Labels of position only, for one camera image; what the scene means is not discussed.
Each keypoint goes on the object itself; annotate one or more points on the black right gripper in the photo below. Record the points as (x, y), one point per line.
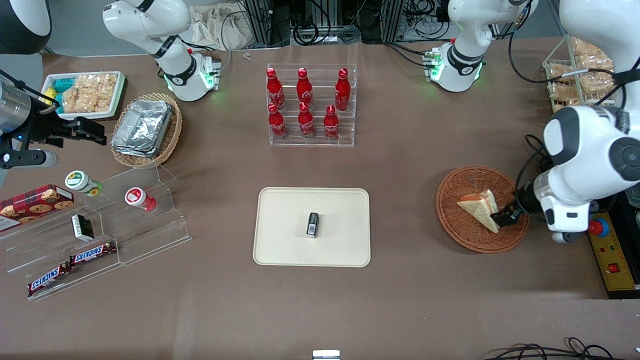
(44, 129)

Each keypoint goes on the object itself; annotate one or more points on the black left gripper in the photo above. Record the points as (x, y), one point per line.
(522, 201)

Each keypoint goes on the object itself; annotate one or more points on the triangle sandwich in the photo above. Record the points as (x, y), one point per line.
(479, 206)

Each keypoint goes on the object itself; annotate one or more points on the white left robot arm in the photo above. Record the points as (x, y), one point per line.
(585, 145)

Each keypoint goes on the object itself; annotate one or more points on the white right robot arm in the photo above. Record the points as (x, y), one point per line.
(145, 20)

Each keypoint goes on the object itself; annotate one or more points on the brown round wicker basket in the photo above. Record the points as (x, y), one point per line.
(467, 235)

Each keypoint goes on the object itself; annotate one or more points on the white rectangular snack tray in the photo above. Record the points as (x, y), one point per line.
(120, 95)

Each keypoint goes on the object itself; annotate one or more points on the light oval wicker basket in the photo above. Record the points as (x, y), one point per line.
(172, 135)

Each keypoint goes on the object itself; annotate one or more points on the beige plastic tray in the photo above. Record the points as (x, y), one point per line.
(285, 235)

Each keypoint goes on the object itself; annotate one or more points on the rice cracker bag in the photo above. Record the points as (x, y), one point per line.
(90, 92)

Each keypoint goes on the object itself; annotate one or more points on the cup with sunflower lid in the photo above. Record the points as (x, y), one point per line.
(80, 181)

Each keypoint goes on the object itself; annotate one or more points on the stacked foil containers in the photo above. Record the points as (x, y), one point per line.
(142, 127)

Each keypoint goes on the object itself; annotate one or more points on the yellow snack packet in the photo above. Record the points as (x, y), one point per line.
(49, 97)

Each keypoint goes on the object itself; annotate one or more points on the teal snack packet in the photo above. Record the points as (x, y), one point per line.
(62, 85)

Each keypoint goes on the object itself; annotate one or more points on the cup with red lid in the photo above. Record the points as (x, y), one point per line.
(137, 197)

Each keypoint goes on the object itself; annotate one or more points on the red emergency stop button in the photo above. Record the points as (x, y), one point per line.
(598, 227)

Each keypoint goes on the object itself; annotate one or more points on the red cookie box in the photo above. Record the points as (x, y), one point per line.
(35, 205)

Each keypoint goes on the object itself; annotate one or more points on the small black white box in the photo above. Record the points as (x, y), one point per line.
(82, 227)

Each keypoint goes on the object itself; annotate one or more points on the yellow control box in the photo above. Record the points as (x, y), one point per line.
(612, 260)

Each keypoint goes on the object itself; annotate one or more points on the clear acrylic step shelf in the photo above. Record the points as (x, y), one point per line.
(150, 235)

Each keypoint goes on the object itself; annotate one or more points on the snickers chocolate bar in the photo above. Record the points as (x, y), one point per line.
(47, 279)
(92, 253)

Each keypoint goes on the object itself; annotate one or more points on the black appliance housing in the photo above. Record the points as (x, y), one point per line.
(632, 240)

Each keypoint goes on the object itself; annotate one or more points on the fried snack packet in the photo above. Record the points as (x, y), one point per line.
(592, 55)
(562, 87)

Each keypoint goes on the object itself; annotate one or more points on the beige cloth bag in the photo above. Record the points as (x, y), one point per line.
(220, 27)

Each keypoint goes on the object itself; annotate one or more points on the red cola bottle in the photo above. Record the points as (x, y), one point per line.
(277, 124)
(275, 90)
(304, 89)
(342, 91)
(331, 125)
(306, 122)

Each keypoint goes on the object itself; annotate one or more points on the clear acrylic bottle rack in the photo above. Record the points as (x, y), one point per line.
(320, 141)

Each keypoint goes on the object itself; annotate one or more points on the small white device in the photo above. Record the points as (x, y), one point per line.
(326, 355)

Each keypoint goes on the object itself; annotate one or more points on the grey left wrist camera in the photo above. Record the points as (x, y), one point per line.
(564, 238)

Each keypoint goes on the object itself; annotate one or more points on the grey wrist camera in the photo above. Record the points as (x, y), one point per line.
(564, 238)
(35, 159)

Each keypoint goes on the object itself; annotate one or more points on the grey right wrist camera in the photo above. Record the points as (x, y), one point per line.
(35, 159)

